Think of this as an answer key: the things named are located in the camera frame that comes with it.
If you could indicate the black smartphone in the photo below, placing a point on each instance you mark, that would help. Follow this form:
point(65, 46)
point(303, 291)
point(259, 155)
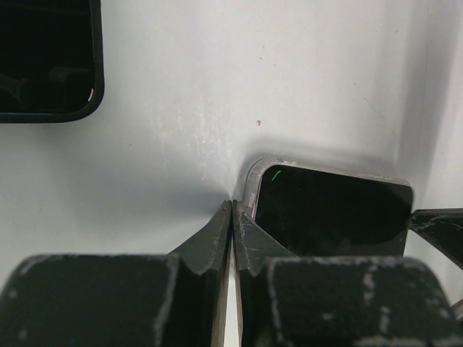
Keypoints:
point(325, 213)
point(51, 61)

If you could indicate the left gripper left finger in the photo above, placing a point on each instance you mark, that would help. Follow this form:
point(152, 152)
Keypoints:
point(176, 299)

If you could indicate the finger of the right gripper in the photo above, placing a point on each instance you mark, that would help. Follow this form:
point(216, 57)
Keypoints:
point(441, 228)

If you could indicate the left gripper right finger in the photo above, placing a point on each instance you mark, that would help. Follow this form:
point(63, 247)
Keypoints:
point(286, 300)

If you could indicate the clear phone case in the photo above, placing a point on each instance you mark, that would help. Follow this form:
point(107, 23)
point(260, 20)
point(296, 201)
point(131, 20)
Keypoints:
point(253, 180)

